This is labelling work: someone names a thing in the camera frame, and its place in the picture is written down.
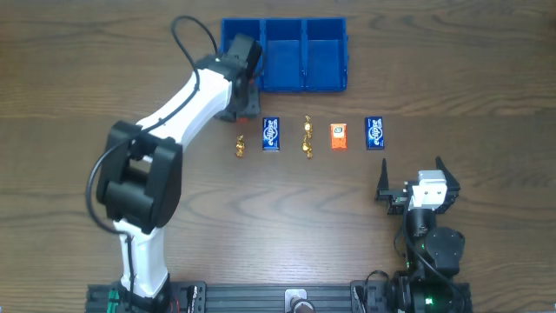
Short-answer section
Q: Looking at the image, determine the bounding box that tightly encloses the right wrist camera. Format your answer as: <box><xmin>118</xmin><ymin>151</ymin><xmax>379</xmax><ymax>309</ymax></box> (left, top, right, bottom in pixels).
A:
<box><xmin>409</xmin><ymin>170</ymin><xmax>449</xmax><ymax>210</ymax></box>

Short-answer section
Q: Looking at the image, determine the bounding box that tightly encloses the mounting rail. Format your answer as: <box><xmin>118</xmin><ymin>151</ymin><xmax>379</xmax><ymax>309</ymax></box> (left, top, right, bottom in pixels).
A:
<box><xmin>86</xmin><ymin>281</ymin><xmax>473</xmax><ymax>313</ymax></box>

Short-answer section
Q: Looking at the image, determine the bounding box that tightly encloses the blue tray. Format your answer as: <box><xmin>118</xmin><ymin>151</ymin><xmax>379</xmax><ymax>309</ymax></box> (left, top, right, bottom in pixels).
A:
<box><xmin>220</xmin><ymin>17</ymin><xmax>349</xmax><ymax>93</ymax></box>

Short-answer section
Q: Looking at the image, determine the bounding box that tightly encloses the blue candy pack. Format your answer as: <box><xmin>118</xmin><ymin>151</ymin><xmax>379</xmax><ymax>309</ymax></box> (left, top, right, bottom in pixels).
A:
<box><xmin>364</xmin><ymin>116</ymin><xmax>386</xmax><ymax>151</ymax></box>
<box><xmin>261</xmin><ymin>117</ymin><xmax>281</xmax><ymax>152</ymax></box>

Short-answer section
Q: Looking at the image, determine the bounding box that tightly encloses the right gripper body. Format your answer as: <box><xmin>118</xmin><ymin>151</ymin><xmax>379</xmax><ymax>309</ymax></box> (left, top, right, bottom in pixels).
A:
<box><xmin>375</xmin><ymin>187</ymin><xmax>461</xmax><ymax>215</ymax></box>

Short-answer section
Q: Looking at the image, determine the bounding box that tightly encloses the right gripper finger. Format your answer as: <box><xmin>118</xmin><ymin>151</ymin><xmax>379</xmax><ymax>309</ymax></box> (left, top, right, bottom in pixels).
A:
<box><xmin>435</xmin><ymin>156</ymin><xmax>461</xmax><ymax>190</ymax></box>
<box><xmin>375</xmin><ymin>157</ymin><xmax>390</xmax><ymax>191</ymax></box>

